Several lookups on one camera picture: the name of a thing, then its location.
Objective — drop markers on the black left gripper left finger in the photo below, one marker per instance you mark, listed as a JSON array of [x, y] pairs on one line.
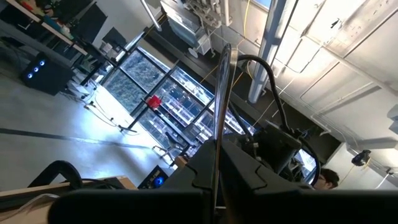
[[155, 205]]

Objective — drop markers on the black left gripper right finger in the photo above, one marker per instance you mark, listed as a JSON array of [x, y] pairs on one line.
[[280, 205]]

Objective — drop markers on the dark metal spoon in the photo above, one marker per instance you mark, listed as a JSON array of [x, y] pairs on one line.
[[224, 87]]

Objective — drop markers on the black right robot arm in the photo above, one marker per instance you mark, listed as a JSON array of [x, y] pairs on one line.
[[276, 149]]

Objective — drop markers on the black box with blue light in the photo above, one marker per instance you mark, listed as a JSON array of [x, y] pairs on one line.
[[154, 179]]

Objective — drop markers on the person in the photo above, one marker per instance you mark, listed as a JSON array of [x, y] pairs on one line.
[[328, 180]]

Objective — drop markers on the black ceiling lamp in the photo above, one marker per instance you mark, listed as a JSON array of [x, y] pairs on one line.
[[361, 157]]

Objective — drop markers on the red device on tripod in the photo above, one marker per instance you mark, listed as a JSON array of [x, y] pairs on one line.
[[154, 101]]

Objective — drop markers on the black computer tower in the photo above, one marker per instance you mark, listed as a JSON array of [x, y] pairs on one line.
[[46, 74]]

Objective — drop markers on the white ceiling machinery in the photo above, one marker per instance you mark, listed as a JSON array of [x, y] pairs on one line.
[[192, 18]]

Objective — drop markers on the wooden top workbench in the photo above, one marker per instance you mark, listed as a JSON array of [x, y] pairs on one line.
[[40, 23]]

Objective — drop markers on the large glass window wall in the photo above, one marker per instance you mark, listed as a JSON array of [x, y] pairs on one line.
[[161, 93]]

